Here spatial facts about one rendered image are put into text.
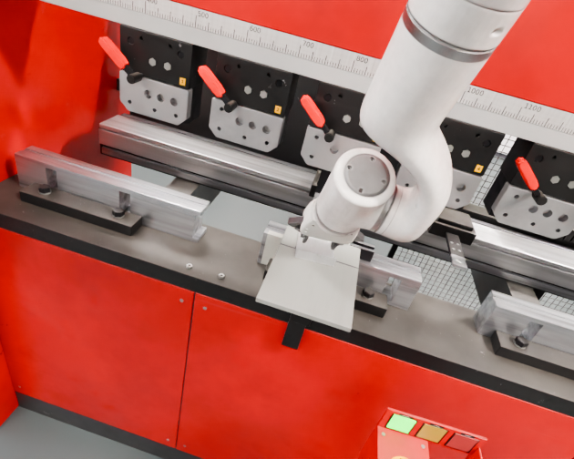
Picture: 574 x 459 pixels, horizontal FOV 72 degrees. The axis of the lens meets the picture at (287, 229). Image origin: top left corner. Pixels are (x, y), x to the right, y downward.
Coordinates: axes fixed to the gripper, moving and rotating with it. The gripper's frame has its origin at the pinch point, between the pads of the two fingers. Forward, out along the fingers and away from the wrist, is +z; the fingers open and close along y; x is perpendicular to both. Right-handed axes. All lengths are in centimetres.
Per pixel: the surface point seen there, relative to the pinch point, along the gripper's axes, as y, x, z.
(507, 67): -21.7, -28.3, -25.6
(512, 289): -62, -7, 30
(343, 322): -6.4, 16.3, -5.3
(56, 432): 67, 66, 83
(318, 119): 6.4, -17.8, -13.6
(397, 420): -22.7, 31.4, 5.7
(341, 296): -6.0, 11.0, -0.9
